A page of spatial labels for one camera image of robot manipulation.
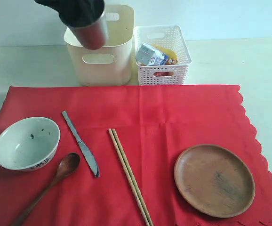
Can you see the white ceramic bowl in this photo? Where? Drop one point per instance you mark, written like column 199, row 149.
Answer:
column 29, row 144

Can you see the silver table knife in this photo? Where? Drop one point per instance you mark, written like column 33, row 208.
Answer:
column 88, row 155

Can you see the red sausage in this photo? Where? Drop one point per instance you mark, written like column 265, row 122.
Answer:
column 163, row 74

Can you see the cream plastic bin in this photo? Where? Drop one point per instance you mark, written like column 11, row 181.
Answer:
column 111, row 64

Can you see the brown wooden plate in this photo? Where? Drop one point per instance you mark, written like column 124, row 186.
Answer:
column 214, row 181

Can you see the left wooden chopstick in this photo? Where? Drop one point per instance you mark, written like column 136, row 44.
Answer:
column 126, row 174

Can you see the white woven plastic basket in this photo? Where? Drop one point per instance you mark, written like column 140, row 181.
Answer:
column 167, row 36

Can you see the blue white milk carton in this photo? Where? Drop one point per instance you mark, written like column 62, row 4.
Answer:
column 149, row 55

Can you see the stainless steel cup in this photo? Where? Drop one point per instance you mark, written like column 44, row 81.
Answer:
column 90, row 29

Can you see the yellow lemon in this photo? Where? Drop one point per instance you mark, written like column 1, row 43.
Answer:
column 172, row 57

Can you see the right wooden chopstick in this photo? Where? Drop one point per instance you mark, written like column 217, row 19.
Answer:
column 132, row 174

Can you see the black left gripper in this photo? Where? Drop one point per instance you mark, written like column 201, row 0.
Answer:
column 76, row 13

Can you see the brown wooden spoon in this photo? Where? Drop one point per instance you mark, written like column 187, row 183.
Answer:
column 65, row 168

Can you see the red scalloped table cloth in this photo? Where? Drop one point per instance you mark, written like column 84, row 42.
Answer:
column 154, row 124

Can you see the wooden chopstick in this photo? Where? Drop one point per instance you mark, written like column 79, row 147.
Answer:
column 132, row 174
column 126, row 174

